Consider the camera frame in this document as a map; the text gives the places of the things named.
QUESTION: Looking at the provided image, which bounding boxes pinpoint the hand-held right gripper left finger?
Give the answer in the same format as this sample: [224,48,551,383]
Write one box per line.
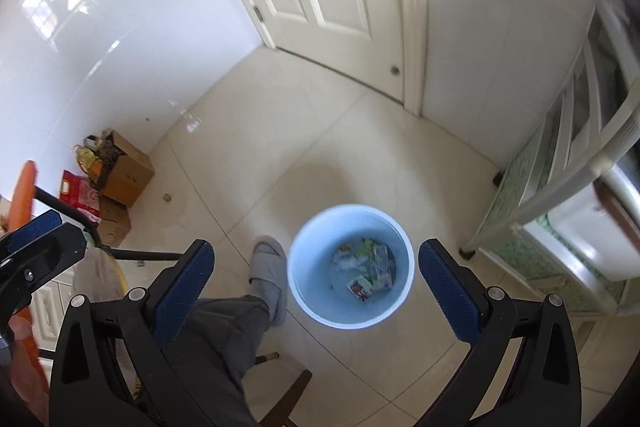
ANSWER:
[48,238,216,427]

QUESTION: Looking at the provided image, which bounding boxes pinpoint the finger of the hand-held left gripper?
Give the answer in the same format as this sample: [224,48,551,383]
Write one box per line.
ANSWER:
[9,209,64,254]
[0,222,89,343]

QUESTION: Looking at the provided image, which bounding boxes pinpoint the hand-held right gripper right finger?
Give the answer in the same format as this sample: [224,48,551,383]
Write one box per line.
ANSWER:
[418,238,583,427]

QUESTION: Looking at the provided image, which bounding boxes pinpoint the red white carton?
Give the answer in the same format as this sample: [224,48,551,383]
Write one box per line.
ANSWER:
[347,275,376,302]

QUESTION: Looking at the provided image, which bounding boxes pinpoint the white tissue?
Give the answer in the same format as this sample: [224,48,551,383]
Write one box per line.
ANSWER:
[332,252,372,274]

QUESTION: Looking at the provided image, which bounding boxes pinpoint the light blue plastic bin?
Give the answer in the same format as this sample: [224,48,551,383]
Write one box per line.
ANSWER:
[287,204,416,331]

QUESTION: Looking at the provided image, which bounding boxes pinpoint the red rice bag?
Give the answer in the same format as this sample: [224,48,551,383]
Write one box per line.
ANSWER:
[60,170,101,226]

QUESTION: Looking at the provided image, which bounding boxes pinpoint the cream counter cabinet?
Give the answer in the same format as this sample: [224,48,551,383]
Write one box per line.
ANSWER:
[29,277,77,359]

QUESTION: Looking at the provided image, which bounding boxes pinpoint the small cardboard box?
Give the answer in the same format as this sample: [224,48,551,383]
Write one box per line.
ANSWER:
[94,195,132,249]

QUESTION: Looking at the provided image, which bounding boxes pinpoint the person's grey trouser leg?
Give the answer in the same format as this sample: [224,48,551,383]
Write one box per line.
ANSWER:
[164,294,274,427]

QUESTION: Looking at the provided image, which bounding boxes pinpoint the yellow oil bottle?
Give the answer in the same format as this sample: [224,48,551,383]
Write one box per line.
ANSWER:
[75,145,104,180]

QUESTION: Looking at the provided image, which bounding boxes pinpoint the grey slipper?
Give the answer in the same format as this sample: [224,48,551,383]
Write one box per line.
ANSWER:
[248,235,290,333]

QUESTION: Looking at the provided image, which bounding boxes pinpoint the large cardboard box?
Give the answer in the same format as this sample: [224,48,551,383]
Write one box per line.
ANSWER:
[99,130,155,208]

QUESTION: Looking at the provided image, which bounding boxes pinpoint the white shelf rack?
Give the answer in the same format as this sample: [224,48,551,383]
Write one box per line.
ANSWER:
[460,1,640,319]

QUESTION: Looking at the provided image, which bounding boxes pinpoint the brown wooden stool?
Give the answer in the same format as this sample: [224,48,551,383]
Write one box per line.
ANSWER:
[254,351,314,427]

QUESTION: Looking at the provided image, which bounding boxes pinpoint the black metal table frame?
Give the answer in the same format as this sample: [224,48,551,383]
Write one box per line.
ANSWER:
[32,186,187,264]

